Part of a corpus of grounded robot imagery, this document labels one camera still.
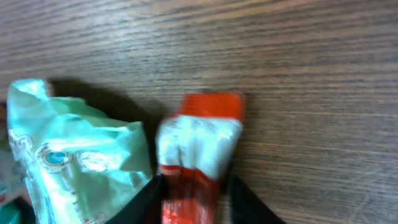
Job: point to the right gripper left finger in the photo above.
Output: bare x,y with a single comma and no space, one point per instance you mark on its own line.
145,207

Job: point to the red stick sachet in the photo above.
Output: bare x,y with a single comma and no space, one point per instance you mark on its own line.
194,148

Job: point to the teal snack packet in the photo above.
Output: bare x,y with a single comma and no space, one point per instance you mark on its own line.
80,165

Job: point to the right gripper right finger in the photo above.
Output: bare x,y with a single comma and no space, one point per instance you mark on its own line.
246,207

